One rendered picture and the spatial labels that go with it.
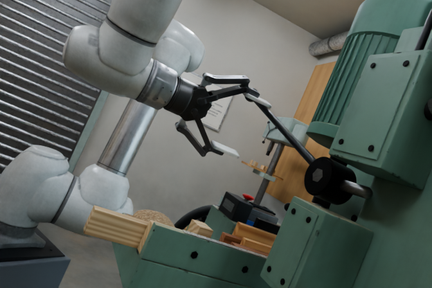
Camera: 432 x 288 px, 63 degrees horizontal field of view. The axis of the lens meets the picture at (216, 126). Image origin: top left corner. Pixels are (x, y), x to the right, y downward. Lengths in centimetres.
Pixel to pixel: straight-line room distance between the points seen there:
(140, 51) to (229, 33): 324
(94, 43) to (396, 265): 56
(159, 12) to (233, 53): 323
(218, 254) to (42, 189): 64
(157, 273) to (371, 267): 30
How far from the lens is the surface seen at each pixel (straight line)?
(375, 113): 47
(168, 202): 380
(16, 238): 118
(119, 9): 65
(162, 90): 69
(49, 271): 122
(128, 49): 65
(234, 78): 74
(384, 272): 51
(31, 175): 111
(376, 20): 76
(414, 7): 77
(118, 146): 115
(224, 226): 84
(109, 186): 113
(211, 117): 373
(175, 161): 372
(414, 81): 46
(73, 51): 67
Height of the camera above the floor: 110
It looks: 3 degrees up
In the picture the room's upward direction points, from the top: 24 degrees clockwise
